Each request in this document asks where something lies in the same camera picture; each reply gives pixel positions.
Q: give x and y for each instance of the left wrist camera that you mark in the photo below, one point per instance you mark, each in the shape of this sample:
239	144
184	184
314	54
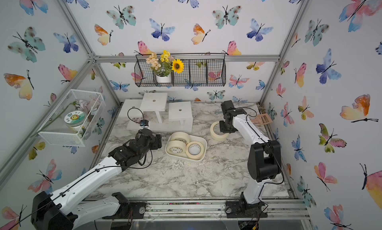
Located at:
144	123

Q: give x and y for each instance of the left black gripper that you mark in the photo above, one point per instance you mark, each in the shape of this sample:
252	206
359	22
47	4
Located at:
157	142

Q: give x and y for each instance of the artificial flower pot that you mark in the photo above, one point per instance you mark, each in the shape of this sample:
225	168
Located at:
164	66

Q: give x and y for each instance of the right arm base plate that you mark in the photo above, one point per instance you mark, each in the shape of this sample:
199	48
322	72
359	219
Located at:
246	210

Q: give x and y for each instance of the white tiered display stand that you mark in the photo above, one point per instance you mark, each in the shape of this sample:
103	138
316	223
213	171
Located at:
162	115

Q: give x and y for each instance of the masking tape roll one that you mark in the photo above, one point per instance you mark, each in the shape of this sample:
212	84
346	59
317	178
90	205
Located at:
216	133

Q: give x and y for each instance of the masking tape roll three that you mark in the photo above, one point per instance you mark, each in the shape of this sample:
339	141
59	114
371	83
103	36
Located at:
180	136

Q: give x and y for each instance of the aluminium front rail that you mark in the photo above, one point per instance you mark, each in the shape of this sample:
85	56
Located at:
220	209

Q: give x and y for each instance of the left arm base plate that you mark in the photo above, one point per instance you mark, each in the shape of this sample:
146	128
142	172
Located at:
129	211

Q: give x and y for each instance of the masking tape roll two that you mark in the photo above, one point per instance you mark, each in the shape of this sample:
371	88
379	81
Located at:
176	148

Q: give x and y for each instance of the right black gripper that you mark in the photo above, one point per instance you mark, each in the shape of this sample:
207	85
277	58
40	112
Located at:
222	128

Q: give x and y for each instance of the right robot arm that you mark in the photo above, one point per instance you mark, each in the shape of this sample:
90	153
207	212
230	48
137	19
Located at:
264	160

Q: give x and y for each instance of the green lid jar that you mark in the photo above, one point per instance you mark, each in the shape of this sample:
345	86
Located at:
74	120

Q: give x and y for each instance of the masking tape roll four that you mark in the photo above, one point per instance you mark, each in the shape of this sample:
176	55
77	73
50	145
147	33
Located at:
195	150

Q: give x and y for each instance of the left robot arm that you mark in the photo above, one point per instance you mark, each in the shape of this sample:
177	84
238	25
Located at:
63	209

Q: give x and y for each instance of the clear acrylic wall box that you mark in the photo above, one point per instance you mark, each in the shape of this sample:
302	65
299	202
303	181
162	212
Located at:
54	130

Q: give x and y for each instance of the white plastic storage tray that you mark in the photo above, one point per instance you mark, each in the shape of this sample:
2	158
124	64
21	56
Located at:
193	138

